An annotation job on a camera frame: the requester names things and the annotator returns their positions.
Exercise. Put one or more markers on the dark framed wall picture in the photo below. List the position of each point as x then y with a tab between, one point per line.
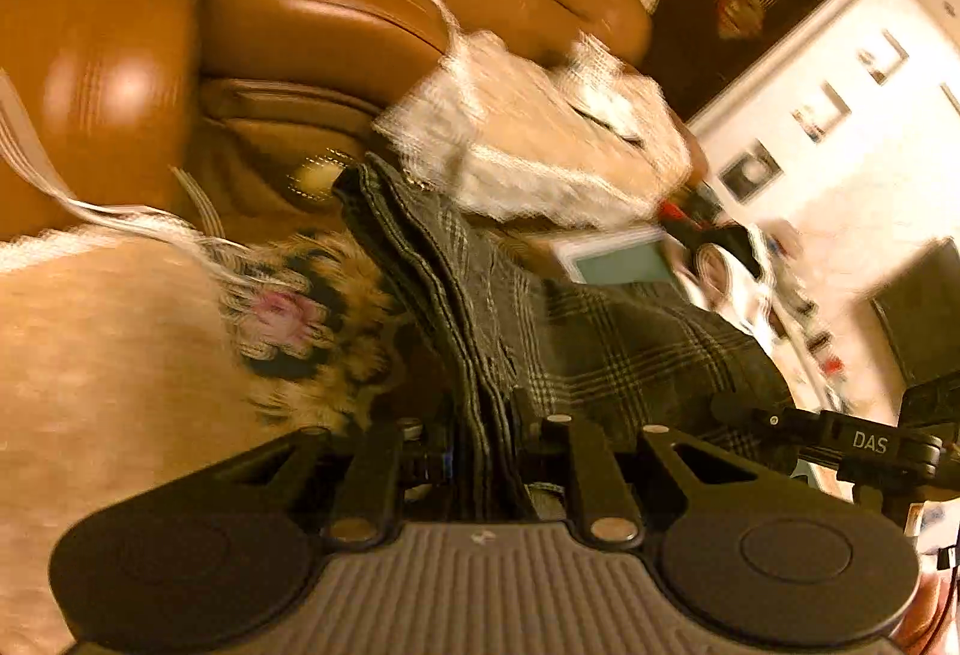
739	21

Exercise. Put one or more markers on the cream lace-trimmed cloth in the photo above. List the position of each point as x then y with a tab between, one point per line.
540	137

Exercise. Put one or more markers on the beige blanket with flower embroidery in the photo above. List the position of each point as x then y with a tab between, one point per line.
112	362

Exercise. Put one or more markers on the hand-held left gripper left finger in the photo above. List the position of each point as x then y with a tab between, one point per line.
444	464

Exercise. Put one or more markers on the white-framed teal tablet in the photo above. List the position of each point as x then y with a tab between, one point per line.
619	261

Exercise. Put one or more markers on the person's right forearm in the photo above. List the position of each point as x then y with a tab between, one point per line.
937	614

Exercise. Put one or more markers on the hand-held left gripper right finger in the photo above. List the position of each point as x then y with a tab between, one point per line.
579	469

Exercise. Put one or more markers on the brown leather sofa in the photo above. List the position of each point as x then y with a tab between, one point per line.
315	32

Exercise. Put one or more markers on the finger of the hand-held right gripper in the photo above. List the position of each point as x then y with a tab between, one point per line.
757	416

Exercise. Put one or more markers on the grey plaid garment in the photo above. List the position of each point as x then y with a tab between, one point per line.
600	347

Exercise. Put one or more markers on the black box-shaped appliance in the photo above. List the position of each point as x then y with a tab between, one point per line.
926	313

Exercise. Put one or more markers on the small framed wall picture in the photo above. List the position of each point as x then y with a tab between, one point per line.
751	172
823	113
883	57

